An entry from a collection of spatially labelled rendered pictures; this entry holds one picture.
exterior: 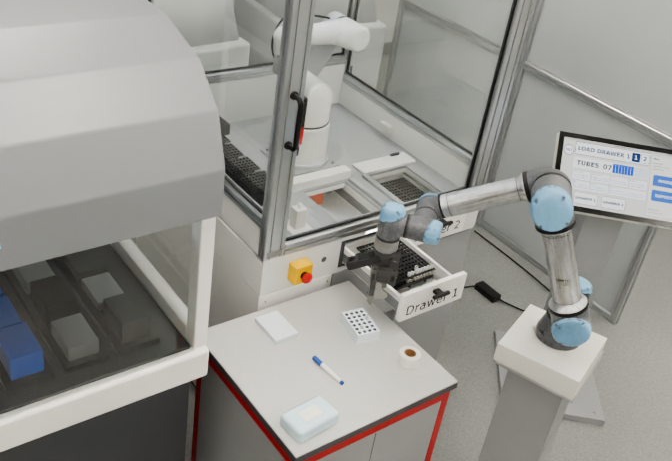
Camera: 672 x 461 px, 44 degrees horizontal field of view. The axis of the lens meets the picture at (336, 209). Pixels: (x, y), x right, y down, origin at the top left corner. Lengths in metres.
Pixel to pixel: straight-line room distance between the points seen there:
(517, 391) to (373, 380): 0.57
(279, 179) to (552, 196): 0.82
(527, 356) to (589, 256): 0.97
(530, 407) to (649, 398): 1.29
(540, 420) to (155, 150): 1.65
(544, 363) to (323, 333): 0.71
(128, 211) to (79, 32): 0.44
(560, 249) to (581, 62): 1.97
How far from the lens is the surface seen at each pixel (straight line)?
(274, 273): 2.77
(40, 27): 2.10
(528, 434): 3.03
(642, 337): 4.52
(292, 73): 2.39
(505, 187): 2.55
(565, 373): 2.74
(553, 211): 2.39
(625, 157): 3.46
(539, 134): 4.55
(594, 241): 3.58
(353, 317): 2.79
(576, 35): 4.33
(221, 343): 2.66
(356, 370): 2.64
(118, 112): 1.95
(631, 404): 4.09
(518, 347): 2.78
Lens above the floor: 2.53
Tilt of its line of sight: 32 degrees down
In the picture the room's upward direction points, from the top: 9 degrees clockwise
